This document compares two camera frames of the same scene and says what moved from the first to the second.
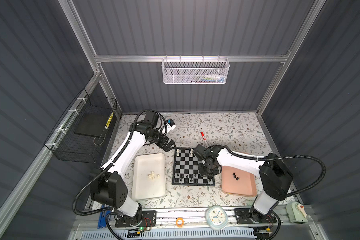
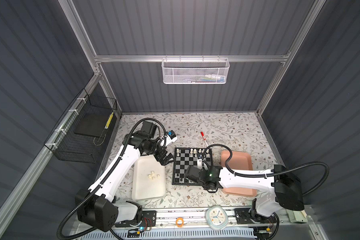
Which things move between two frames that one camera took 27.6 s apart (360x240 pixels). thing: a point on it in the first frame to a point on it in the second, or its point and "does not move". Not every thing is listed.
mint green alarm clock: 216,217 does not move
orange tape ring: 181,225 does not move
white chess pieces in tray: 152,175 does not move
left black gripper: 168,147 to 166,160
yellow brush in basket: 107,124 does not move
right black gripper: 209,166 to 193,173
